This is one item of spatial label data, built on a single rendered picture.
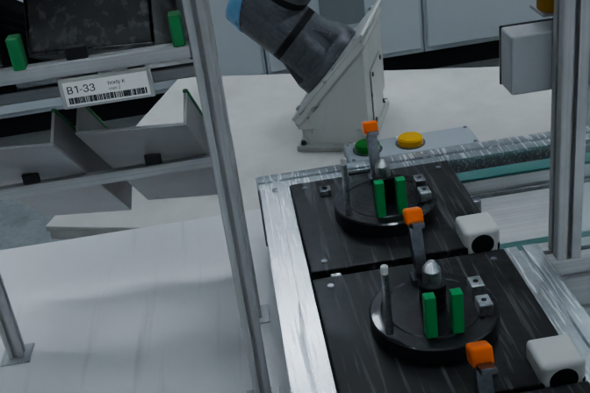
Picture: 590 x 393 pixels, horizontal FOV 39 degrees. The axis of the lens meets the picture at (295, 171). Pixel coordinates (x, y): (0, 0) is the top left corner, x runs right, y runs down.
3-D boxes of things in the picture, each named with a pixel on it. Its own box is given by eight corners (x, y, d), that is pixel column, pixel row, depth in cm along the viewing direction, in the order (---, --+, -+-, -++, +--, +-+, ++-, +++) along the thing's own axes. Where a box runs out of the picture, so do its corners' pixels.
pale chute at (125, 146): (147, 200, 122) (147, 171, 123) (235, 193, 120) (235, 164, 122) (75, 134, 95) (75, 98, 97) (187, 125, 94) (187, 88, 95)
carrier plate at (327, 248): (291, 196, 126) (290, 183, 125) (448, 171, 127) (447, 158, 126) (312, 286, 104) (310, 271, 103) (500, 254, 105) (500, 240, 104)
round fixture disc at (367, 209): (327, 195, 120) (327, 182, 120) (423, 179, 121) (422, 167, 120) (343, 245, 108) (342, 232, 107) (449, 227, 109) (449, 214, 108)
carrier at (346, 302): (313, 292, 103) (302, 204, 97) (504, 261, 104) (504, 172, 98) (346, 434, 81) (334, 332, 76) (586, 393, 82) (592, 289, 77)
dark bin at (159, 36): (117, 76, 111) (111, 21, 111) (213, 67, 110) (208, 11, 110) (27, 57, 83) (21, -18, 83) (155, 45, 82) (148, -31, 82)
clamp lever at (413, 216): (410, 273, 96) (401, 208, 95) (428, 270, 96) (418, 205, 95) (417, 280, 92) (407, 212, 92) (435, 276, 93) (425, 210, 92)
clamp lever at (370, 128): (369, 175, 119) (361, 122, 118) (382, 172, 119) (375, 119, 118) (372, 177, 115) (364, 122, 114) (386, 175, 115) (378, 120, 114)
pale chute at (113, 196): (44, 216, 121) (46, 187, 123) (132, 210, 120) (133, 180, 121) (-58, 154, 95) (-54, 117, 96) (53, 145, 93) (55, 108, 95)
